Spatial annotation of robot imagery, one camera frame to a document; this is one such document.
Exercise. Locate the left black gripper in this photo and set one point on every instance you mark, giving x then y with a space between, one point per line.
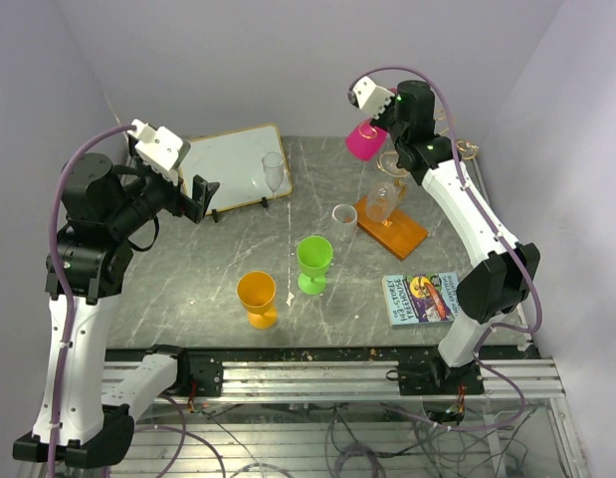
192 207

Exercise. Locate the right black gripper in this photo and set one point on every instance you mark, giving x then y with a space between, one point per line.
379 122

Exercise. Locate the pink plastic goblet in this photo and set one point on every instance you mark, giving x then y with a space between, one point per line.
365 141

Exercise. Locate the clear round wine glass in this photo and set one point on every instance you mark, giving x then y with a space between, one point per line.
384 196

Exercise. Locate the orange plastic goblet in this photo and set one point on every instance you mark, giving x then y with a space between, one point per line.
257 293

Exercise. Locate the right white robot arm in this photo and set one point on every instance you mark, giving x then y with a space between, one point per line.
503 269

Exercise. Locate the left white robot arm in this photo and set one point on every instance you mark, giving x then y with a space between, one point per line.
98 207

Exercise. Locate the clear tall wine glass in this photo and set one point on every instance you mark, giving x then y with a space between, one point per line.
272 173

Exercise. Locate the wooden rack base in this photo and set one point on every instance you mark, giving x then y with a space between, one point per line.
399 234

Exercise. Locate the yellow framed whiteboard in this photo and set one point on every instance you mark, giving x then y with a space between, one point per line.
234 159

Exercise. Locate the black whiteboard stand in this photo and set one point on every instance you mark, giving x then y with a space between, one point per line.
215 214

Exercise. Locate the green plastic goblet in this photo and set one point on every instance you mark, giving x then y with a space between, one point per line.
314 255

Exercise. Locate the treehouse story book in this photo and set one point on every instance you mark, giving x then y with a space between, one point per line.
420 299

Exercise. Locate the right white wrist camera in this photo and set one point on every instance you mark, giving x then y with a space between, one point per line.
371 99

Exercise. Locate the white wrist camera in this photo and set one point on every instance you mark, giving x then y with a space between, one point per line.
160 148
371 99

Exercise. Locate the gold wire glass rack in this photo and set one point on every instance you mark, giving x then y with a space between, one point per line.
364 143

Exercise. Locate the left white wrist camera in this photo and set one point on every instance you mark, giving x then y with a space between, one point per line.
160 148

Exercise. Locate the aluminium mounting rail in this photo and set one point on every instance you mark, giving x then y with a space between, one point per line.
370 377

